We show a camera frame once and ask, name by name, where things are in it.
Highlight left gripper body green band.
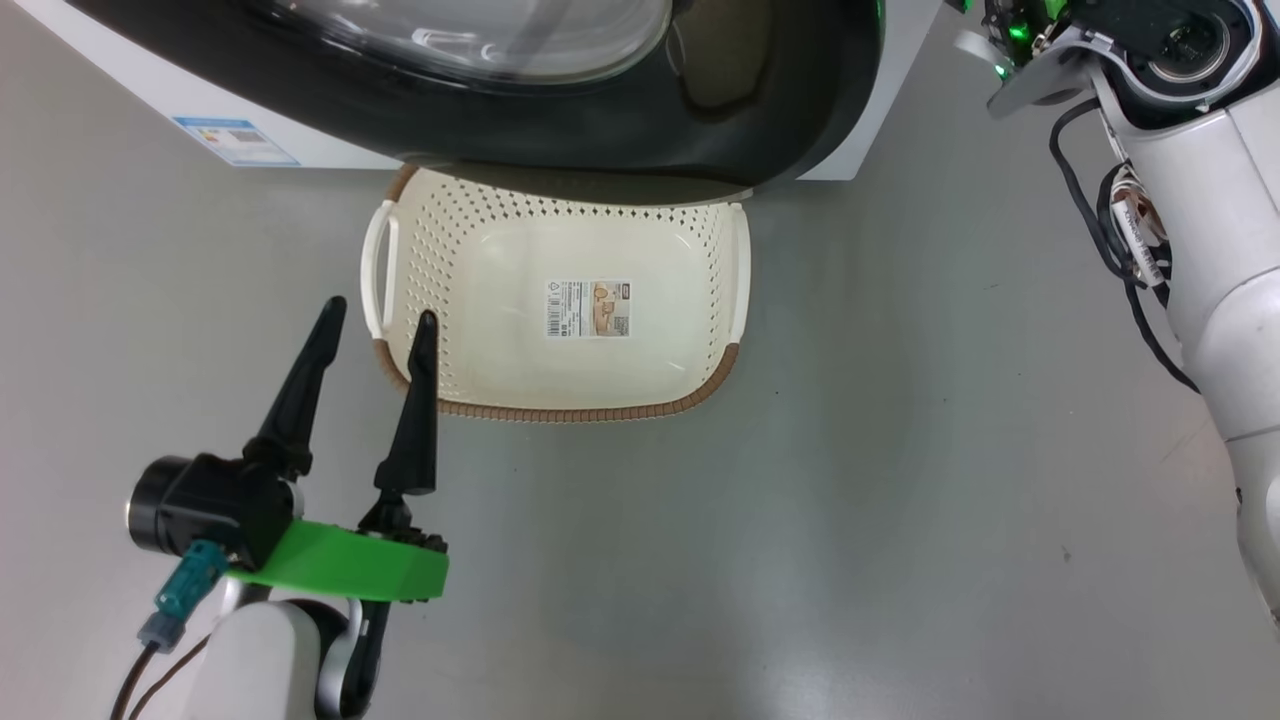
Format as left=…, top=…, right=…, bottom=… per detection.
left=225, top=520, right=449, bottom=603

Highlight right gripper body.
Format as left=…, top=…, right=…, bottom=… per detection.
left=945, top=0, right=1101, bottom=121

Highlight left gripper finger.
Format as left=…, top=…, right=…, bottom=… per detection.
left=243, top=296, right=348, bottom=481
left=358, top=310, right=441, bottom=531

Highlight dark round washing machine door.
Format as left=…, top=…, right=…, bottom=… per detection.
left=65, top=0, right=886, bottom=206

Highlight cream perforated laundry basket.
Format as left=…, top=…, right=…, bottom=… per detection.
left=360, top=165, right=753, bottom=423

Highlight white front-load washing machine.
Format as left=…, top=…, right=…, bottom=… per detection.
left=15, top=0, right=941, bottom=183

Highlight paper label with barcode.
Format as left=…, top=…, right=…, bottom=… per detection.
left=545, top=279, right=633, bottom=339

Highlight blue and white energy label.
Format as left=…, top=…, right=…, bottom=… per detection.
left=172, top=116, right=301, bottom=168

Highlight cable with teal connector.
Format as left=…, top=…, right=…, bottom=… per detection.
left=110, top=540, right=231, bottom=720

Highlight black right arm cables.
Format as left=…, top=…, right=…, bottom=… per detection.
left=1048, top=98, right=1201, bottom=393

